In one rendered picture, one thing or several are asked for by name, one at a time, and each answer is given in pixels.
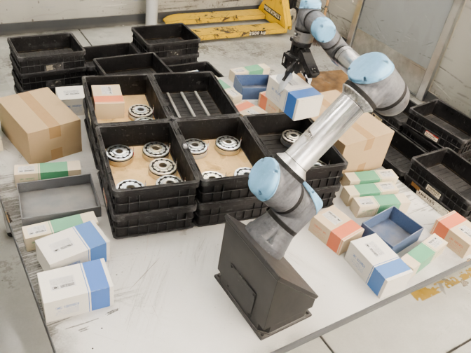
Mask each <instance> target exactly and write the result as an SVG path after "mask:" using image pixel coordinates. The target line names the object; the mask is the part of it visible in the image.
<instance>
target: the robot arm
mask: <svg viewBox="0 0 471 353"><path fill-rule="evenodd" d="M321 5H322V3H321V1H320V0H301V3H300V6H299V12H298V15H297V19H296V24H295V29H294V35H293V36H291V37H290V41H291V42H292V44H291V48H290V50H288V51H287V52H284V53H283V56H282V63H281V65H282V66H283V67H284V68H286V71H285V72H284V73H283V74H278V75H277V76H276V80H277V81H278V83H279V84H280V85H279V87H278V93H281V92H282V91H283V90H284V88H285V87H286V86H287V84H288V82H289V81H291V80H292V78H293V75H292V74H293V72H294V73H295V74H298V73H302V75H303V76H304V77H305V78H306V82H307V84H309V85H310V84H311V81H312V78H316V77H317V76H318V75H319V74H320V72H319V70H318V67H317V65H316V63H315V60H314V58H313V55H312V53H311V51H310V47H311V44H312V42H313V39H314V38H315V40H316V41H317V42H318V43H319V44H320V46H321V47H322V49H323V50H324V51H325V52H326V53H327V55H328V56H329V58H330V59H331V61H332V62H333V63H334V64H335V65H336V66H338V67H340V68H341V69H342V70H343V71H344V72H345V73H346V74H347V75H348V80H347V81H346V82H345V83H344V84H343V92H342V93H341V94H340V95H339V96H338V97H337V98H336V99H335V101H334V102H333V103H332V104H331V105H330V106H329V107H328V108H327V109H326V110H325V111H324V112H323V113H322V114H321V115H320V116H319V117H318V119H317V120H316V121H315V122H314V123H313V124H312V125H311V126H310V127H309V128H308V129H307V130H306V131H305V132H304V133H303V134H302V135H301V136H300V137H299V138H298V139H297V140H296V141H295V142H294V143H293V144H292V145H291V146H290V147H289V148H288V149H287V150H286V151H285V152H284V153H276V154H275V155H274V156H273V157H272V158H270V157H265V158H264V159H263V158H262V159H260V160H259V161H257V162H256V163H255V165H254V166H253V168H252V169H251V171H250V174H249V180H248V186H249V188H250V190H251V192H252V193H253V194H254V195H255V196H256V197H257V199H259V200H261V201H262V202H263V203H265V204H266V205H268V206H269V207H270V209H269V210H268V211H267V212H266V213H265V214H263V215H261V216H260V217H258V218H256V219H255V220H253V221H250V222H249V223H248V224H247V225H246V226H245V229H246V231H247V232H248V233H249V234H250V236H251V237H252V238H253V239H254V241H255V242H256V243H257V244H258V245H259V246H260V247H261V248H262V249H264V250H265V251H266V252H267V253H268V254H270V255H271V256H272V257H273V258H275V259H277V260H280V259H281V258H282V257H283V256H284V255H285V252H286V250H287V248H288V246H289V244H290V242H291V241H292V239H293V238H294V236H295V235H296V234H297V233H298V232H299V231H300V230H301V229H302V228H303V227H304V226H305V225H306V224H307V223H308V222H309V221H310V220H311V219H312V218H313V217H314V216H315V215H317V213H318V212H319V210H320V209H321V208H322V206H323V203H322V200H321V199H320V197H319V196H318V194H317V193H316V192H315V191H314V190H313V189H312V188H311V187H310V186H309V185H308V184H307V183H306V182H305V180H306V172H307V171H308V170H309V169H310V168H311V167H312V166H313V165H314V164H315V163H316V162H317V161H318V160H319V159H320V158H321V157H322V156H323V155H324V154H325V153H326V152H327V150H328V149H329V148H330V147H331V146H332V145H333V144H334V143H335V142H336V141H337V140H338V139H339V138H340V137H341V136H342V135H343V134H344V133H345V132H346V131H347V130H348V129H349V128H350V127H351V126H352V124H353V123H354V122H355V121H356V120H357V119H358V118H359V117H360V116H361V115H362V114H363V113H366V112H372V111H374V110H375V111H376V112H377V113H379V114H381V115H383V116H395V115H397V114H399V113H401V112H402V111H403V110H405V108H406V107H407V105H408V103H409V98H410V92H409V89H408V86H407V84H406V83H405V82H404V80H403V79H402V77H401V76H400V74H399V73H398V71H397V70H396V68H395V65H394V64H393V62H391V61H390V60H389V59H388V57H387V56H386V55H384V54H383V53H379V52H371V53H366V54H363V55H361V56H360V55H359V54H358V53H357V52H356V51H354V50H353V49H352V48H351V47H350V46H349V45H348V44H347V43H346V42H345V41H344V40H343V38H342V37H341V35H340V34H339V33H338V32H337V30H336V27H335V25H334V23H333V22H332V21H331V20H330V19H329V18H327V17H326V16H325V15H324V14H323V13H322V12H321V11H320V9H321ZM284 56H285V61H284V62H283V59H284Z"/></svg>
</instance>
